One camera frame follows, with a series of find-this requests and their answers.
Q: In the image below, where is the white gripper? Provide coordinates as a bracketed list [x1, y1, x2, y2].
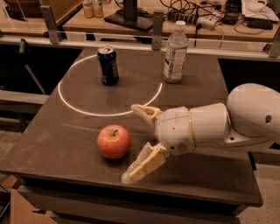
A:
[121, 104, 195, 184]

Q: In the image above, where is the red apple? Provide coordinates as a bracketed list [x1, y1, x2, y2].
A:
[97, 124, 130, 159]

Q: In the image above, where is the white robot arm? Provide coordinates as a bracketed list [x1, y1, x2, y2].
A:
[121, 83, 280, 184]

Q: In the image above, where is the clear plastic water bottle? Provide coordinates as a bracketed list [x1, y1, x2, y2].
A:
[164, 21, 188, 83]

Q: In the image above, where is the small bottle pair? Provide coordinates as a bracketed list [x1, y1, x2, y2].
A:
[82, 0, 104, 18]

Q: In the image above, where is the blue soda can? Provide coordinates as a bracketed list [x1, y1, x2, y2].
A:
[97, 46, 119, 86]

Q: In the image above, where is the black monitor stand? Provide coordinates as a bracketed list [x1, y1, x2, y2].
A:
[104, 0, 153, 32]

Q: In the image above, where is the black keyboard device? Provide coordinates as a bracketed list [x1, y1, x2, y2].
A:
[246, 17, 273, 30]

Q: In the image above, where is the metal rail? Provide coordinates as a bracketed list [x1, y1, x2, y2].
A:
[0, 34, 280, 63]

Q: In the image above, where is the middle metal bracket post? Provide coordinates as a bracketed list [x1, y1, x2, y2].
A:
[151, 10, 164, 51]

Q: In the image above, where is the metal bracket post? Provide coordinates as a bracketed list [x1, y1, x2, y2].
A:
[40, 5, 61, 44]
[151, 10, 164, 51]

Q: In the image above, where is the power strip with cables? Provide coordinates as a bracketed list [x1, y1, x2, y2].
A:
[159, 0, 224, 31]

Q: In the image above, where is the green handled tool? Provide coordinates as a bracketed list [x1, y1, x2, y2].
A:
[17, 38, 46, 95]

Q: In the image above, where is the left metal bracket post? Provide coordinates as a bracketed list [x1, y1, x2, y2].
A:
[40, 5, 61, 44]

